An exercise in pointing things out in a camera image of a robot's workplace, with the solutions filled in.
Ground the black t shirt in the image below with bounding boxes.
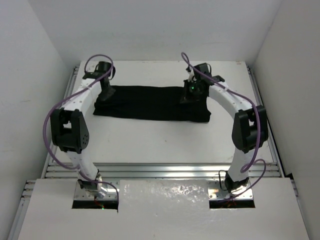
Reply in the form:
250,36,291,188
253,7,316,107
93,85,211,123

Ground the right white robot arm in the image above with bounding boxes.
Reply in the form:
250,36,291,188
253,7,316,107
181,73,269,193

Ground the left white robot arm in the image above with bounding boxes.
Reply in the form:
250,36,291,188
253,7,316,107
50,61,116,195

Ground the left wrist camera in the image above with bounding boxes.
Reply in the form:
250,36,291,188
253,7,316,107
82,61,116,80

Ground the aluminium rail frame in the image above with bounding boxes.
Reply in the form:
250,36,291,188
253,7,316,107
7,63,300,240

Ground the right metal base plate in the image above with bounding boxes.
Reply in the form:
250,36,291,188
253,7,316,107
207,178,254,201

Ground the metal base plate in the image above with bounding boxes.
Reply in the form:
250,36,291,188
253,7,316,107
73,180,119,202
207,178,254,201

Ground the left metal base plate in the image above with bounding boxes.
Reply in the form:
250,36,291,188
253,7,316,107
73,180,119,202

